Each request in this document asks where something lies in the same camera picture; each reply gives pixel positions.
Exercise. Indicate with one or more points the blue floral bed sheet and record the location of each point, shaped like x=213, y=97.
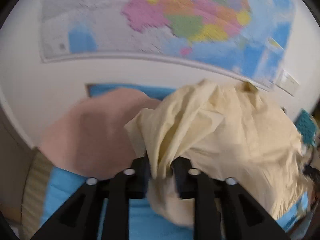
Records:
x=144, y=223

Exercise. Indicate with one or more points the colourful wall map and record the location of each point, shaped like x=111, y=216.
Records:
x=245, y=37

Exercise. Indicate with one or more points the teal plastic upper basket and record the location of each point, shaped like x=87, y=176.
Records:
x=307, y=127

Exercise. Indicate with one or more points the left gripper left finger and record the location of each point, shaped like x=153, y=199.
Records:
x=99, y=209

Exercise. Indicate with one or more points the folded pink garment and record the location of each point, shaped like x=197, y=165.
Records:
x=90, y=139

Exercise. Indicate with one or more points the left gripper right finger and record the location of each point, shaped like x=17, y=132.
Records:
x=223, y=209

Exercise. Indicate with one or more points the cream large garment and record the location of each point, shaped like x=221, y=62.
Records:
x=225, y=131

